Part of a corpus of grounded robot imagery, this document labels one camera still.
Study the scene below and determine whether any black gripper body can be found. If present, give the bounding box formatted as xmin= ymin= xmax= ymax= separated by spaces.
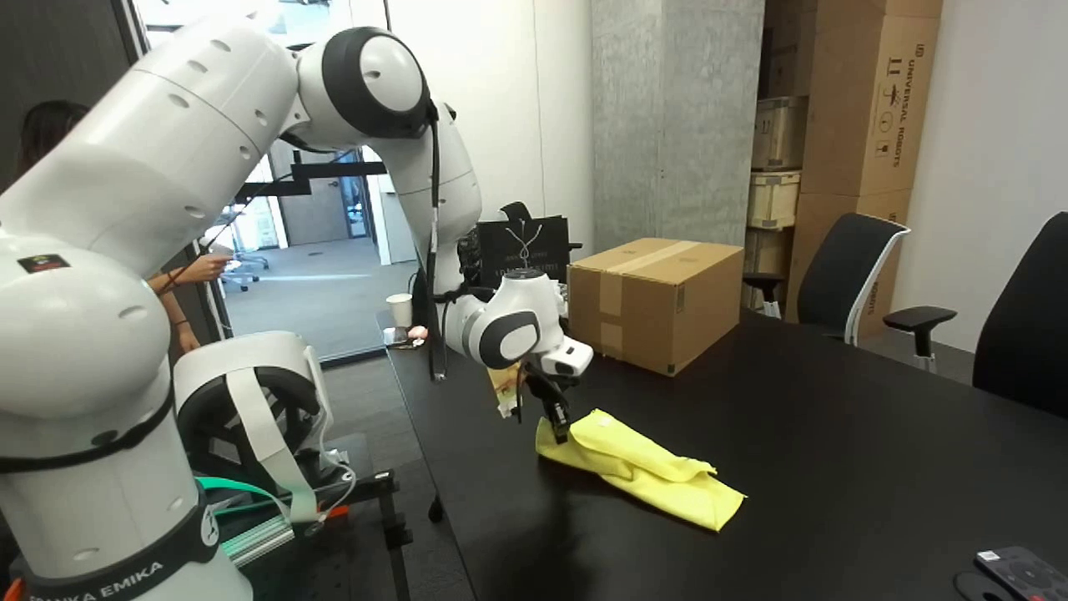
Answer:
xmin=519 ymin=363 xmax=570 ymax=413

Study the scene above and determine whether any yellow cloth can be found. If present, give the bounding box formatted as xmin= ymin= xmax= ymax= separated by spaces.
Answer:
xmin=530 ymin=409 xmax=747 ymax=533

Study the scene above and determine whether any bare person forearm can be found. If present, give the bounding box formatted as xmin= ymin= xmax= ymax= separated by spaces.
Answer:
xmin=148 ymin=251 xmax=234 ymax=302

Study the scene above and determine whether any black bulky equipment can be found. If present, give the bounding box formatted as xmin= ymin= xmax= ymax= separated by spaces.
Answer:
xmin=456 ymin=198 xmax=584 ymax=295

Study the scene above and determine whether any brown cardboard box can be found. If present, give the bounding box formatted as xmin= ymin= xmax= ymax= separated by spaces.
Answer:
xmin=565 ymin=234 xmax=747 ymax=382

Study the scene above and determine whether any white paper cup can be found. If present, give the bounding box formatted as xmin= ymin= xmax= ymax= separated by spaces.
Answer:
xmin=383 ymin=290 xmax=418 ymax=334

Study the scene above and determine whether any black tripod stand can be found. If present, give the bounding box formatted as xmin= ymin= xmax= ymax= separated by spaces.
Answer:
xmin=314 ymin=463 xmax=448 ymax=601

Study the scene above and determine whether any small stacked cardboard box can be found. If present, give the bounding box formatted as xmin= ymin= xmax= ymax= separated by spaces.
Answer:
xmin=742 ymin=226 xmax=794 ymax=285
xmin=747 ymin=168 xmax=801 ymax=234

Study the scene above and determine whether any white framed black chair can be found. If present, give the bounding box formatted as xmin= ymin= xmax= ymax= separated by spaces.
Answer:
xmin=794 ymin=211 xmax=961 ymax=374

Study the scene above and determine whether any tall brown cardboard carton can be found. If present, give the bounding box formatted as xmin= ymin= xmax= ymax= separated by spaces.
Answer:
xmin=782 ymin=0 xmax=949 ymax=328

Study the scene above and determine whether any black office chair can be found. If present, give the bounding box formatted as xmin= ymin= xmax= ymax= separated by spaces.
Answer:
xmin=970 ymin=211 xmax=1068 ymax=422

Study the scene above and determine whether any small black remote device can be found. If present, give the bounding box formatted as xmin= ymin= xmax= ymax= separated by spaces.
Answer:
xmin=957 ymin=542 xmax=1068 ymax=601

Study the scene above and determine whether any seated person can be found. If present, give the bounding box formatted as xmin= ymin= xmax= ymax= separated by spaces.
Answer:
xmin=15 ymin=97 xmax=234 ymax=361

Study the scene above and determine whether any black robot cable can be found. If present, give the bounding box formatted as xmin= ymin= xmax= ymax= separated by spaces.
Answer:
xmin=418 ymin=97 xmax=450 ymax=385

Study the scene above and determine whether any green cable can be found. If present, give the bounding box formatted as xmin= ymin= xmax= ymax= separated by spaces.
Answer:
xmin=194 ymin=470 xmax=359 ymax=562

